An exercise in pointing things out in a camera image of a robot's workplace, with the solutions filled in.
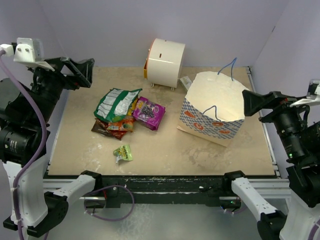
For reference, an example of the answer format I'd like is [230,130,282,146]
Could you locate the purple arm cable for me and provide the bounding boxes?
[0,48,51,240]
[308,219,320,240]

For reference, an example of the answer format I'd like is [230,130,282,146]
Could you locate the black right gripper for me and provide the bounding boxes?
[242,87,315,158]

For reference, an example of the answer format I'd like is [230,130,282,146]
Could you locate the purple Lot 100 gummy bag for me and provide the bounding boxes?
[133,96,166,131]

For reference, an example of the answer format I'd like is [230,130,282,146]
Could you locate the white round cabinet orange front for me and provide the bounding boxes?
[143,38,186,90]

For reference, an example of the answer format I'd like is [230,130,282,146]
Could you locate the brown Kettle chips bag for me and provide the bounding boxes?
[91,118,127,140]

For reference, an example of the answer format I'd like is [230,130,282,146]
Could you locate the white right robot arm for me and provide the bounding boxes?
[222,90,320,240]

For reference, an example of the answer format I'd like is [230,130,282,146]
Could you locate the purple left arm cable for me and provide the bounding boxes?
[0,48,51,240]

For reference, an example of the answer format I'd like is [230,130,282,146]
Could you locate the green snack bag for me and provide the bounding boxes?
[93,88,143,123]

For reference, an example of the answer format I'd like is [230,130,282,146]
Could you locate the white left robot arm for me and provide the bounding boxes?
[0,57,103,238]

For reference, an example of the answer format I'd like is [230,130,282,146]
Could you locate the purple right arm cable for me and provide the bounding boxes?
[308,219,320,240]

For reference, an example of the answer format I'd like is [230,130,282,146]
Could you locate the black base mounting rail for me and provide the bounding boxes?
[85,175,242,211]

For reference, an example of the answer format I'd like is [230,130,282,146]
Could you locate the small green white box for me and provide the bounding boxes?
[178,76,193,91]

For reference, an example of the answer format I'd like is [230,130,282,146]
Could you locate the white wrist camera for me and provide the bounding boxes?
[290,79,320,107]
[0,37,55,71]

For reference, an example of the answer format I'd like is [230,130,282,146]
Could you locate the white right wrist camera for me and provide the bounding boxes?
[290,79,320,107]

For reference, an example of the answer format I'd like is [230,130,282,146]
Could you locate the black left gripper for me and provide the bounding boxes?
[31,55,95,124]

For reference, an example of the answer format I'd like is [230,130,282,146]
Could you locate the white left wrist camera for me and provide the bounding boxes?
[0,37,55,71]

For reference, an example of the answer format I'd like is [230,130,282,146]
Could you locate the orange candy bag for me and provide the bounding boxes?
[107,116,135,132]

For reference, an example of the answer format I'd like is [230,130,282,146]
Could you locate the red Doritos chips bag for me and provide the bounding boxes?
[94,117,131,138]

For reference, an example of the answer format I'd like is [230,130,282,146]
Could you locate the yellow M&M candy bag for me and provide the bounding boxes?
[126,97,139,117]

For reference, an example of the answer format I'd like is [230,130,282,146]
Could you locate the aluminium frame rail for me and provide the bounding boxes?
[43,178,290,199]

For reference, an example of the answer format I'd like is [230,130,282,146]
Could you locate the light green Himalaya candy packet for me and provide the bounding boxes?
[113,144,133,164]

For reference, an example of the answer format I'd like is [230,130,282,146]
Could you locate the blue checkered paper bag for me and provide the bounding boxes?
[177,58,248,147]

